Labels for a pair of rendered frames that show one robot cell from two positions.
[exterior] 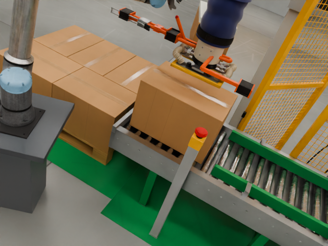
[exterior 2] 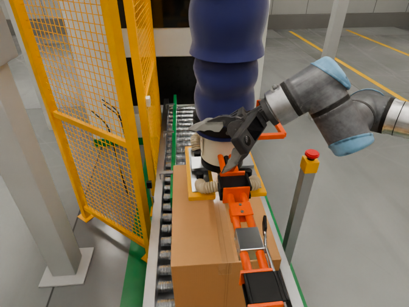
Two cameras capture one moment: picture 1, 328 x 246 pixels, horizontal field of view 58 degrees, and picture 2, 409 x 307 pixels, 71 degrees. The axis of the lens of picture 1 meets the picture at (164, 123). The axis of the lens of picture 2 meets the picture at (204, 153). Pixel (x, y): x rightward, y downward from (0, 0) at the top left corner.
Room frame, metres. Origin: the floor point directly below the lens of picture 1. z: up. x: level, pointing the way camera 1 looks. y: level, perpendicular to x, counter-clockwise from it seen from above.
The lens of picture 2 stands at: (2.14, 0.75, 1.85)
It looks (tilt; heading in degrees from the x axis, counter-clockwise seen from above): 34 degrees down; 251
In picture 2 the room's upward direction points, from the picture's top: straight up
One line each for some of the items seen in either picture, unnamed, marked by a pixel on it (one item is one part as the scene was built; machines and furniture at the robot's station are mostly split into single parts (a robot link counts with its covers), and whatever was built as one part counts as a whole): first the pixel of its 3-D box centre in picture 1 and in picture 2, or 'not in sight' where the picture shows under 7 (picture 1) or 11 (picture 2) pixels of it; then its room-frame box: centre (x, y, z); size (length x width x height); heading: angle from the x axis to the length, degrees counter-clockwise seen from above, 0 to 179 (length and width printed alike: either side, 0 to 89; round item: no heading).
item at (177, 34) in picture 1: (173, 35); (234, 186); (1.82, 0.13, 1.25); 0.10 x 0.08 x 0.06; 167
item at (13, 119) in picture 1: (16, 108); not in sight; (1.17, 0.80, 0.81); 0.19 x 0.19 x 0.10
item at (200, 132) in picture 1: (200, 133); (311, 155); (1.24, -0.20, 1.02); 0.07 x 0.07 x 0.04
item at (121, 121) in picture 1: (138, 107); not in sight; (1.87, 0.23, 0.58); 0.70 x 0.03 x 0.06; 166
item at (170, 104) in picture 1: (182, 110); (216, 233); (1.78, -0.10, 0.75); 0.60 x 0.40 x 0.40; 76
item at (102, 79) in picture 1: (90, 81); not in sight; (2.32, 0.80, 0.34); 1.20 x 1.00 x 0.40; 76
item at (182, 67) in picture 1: (198, 71); (244, 164); (1.67, -0.09, 1.14); 0.34 x 0.10 x 0.05; 77
